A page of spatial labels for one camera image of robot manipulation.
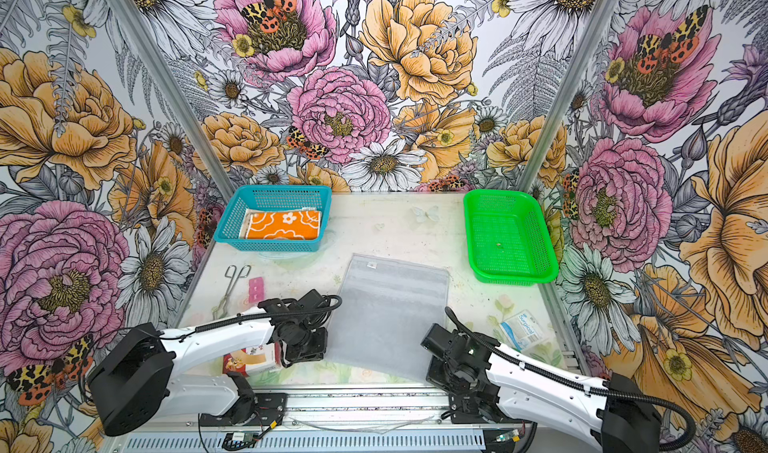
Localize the grey cloth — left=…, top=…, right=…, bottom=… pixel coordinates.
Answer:
left=325, top=254, right=450, bottom=383

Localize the orange white towel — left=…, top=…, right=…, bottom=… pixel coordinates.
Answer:
left=239, top=208, right=323, bottom=241

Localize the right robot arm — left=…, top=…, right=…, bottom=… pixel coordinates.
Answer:
left=421, top=308, right=697, bottom=452

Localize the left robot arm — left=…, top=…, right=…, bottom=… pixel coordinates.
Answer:
left=86, top=289, right=342, bottom=437

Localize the bandage box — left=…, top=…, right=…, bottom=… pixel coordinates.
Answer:
left=222, top=343, right=280, bottom=377

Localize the pink small eraser block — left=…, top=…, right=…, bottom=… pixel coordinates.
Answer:
left=248, top=277, right=265, bottom=305

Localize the small green circuit board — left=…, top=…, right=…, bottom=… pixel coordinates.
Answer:
left=222, top=432, right=254, bottom=448

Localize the green plastic basket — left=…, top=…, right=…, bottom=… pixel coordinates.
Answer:
left=463, top=189, right=559, bottom=286

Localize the teal plastic basket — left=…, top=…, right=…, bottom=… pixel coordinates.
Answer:
left=214, top=185, right=332, bottom=253

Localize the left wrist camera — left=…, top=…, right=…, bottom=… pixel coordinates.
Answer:
left=290, top=289, right=331, bottom=328

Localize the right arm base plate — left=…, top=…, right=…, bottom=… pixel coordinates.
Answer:
left=448, top=392, right=523, bottom=424

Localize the aluminium front rail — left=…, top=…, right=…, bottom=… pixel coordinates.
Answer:
left=107, top=383, right=577, bottom=439

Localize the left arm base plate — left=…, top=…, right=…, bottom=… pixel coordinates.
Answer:
left=199, top=393, right=288, bottom=427

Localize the left aluminium frame post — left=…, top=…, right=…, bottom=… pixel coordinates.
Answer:
left=106, top=0, right=235, bottom=202

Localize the aluminium frame post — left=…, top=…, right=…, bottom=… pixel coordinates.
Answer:
left=515, top=0, right=620, bottom=192
left=106, top=0, right=235, bottom=202

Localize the right aluminium frame post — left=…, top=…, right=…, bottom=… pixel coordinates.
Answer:
left=515, top=0, right=620, bottom=192

